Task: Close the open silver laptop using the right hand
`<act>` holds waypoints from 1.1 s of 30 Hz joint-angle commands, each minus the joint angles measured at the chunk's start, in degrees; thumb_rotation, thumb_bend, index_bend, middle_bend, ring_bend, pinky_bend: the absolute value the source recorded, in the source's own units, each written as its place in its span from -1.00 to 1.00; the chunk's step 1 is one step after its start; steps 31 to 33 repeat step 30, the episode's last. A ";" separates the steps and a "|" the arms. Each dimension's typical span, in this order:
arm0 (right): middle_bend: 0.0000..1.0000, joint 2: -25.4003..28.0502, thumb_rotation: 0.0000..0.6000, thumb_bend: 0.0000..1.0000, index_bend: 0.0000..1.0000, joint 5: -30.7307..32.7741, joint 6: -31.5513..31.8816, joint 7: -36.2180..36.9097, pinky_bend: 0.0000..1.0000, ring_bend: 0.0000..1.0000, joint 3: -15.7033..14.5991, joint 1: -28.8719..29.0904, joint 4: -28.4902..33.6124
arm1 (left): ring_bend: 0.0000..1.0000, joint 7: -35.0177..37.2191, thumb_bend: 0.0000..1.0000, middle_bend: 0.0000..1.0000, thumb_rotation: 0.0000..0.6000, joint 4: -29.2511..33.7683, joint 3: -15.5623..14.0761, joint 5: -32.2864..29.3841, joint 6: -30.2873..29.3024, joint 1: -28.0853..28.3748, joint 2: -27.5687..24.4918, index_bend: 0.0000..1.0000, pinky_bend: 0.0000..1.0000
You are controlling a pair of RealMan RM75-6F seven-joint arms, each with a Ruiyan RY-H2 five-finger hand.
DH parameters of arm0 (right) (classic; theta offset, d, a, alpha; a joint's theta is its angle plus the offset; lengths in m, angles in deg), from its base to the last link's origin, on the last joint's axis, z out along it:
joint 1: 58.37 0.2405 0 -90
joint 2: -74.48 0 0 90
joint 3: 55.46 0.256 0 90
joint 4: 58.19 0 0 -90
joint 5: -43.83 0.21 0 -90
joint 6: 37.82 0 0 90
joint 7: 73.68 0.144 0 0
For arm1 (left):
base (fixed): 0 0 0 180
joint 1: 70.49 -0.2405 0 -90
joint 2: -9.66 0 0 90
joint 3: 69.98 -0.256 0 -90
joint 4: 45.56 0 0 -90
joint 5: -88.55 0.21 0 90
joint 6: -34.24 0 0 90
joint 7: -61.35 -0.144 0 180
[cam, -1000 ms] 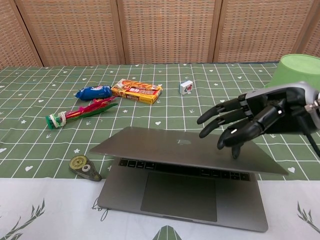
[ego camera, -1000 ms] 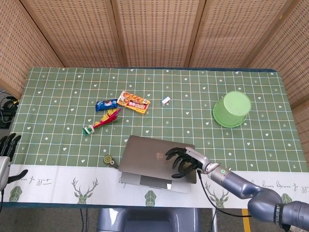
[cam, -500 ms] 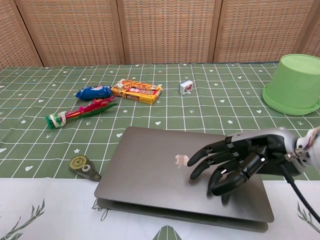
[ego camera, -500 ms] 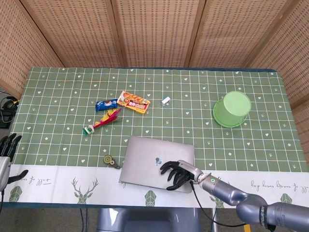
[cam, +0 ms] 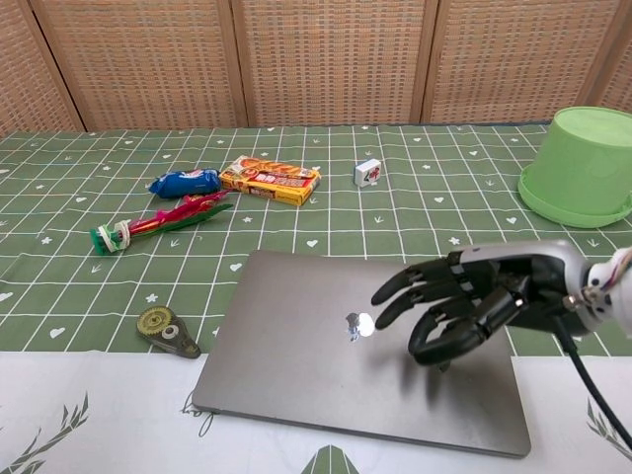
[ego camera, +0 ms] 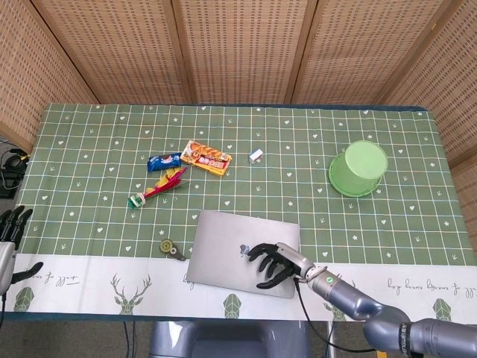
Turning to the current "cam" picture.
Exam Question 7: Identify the orange yellow snack box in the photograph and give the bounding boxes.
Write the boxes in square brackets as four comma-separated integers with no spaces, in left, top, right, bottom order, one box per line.
[217,155,323,206]

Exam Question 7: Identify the blue cookie packet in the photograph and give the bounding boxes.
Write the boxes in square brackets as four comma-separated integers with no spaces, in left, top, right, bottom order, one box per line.
[148,167,222,201]

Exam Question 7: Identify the white mahjong tile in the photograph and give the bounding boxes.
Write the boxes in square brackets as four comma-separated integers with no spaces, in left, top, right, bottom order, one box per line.
[353,158,383,189]

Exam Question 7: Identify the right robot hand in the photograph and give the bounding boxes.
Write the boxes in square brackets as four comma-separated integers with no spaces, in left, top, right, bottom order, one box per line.
[369,239,593,369]

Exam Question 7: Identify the olive correction tape dispenser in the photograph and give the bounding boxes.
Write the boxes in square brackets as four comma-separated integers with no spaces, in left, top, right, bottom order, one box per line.
[135,305,202,360]

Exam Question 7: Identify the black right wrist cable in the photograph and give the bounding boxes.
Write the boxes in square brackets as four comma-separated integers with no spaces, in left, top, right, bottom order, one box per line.
[552,289,632,448]

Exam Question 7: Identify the light green plastic bucket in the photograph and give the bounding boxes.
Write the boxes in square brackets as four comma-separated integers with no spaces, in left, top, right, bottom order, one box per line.
[516,106,632,229]

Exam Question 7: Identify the silver laptop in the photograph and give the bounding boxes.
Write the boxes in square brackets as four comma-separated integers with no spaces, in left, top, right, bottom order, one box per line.
[191,249,532,459]

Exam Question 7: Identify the green grid deer tablecloth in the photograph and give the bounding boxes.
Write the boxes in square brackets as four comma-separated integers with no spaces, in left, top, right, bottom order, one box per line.
[0,118,632,474]

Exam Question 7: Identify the woven wicker backdrop wall panels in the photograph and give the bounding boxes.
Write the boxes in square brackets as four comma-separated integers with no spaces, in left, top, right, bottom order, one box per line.
[0,0,632,140]

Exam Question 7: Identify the red green feather shuttlecock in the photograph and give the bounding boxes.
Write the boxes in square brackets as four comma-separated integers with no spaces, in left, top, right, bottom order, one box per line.
[89,191,235,258]

